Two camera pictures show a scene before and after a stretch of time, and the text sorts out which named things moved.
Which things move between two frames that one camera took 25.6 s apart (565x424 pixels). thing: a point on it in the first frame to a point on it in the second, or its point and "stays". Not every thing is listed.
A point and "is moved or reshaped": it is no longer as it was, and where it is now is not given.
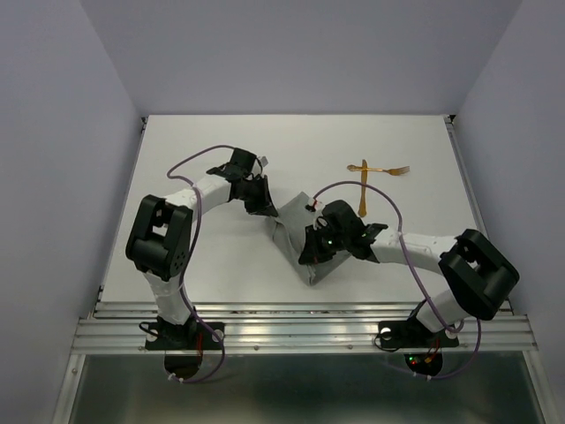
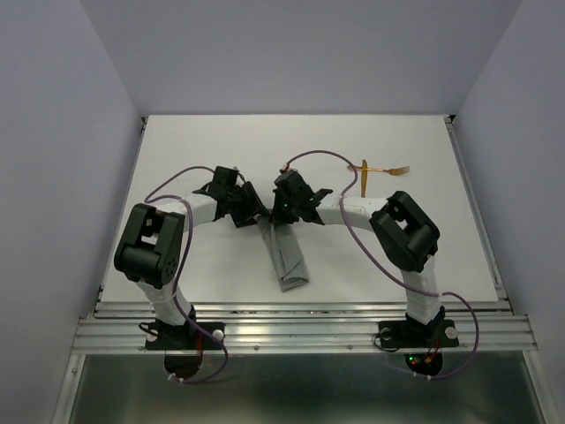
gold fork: (398, 170) stays
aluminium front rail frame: (293, 329) stays
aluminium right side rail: (471, 191) stays
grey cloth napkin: (290, 227) is moved or reshaped
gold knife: (363, 207) stays
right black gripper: (312, 253) to (277, 217)
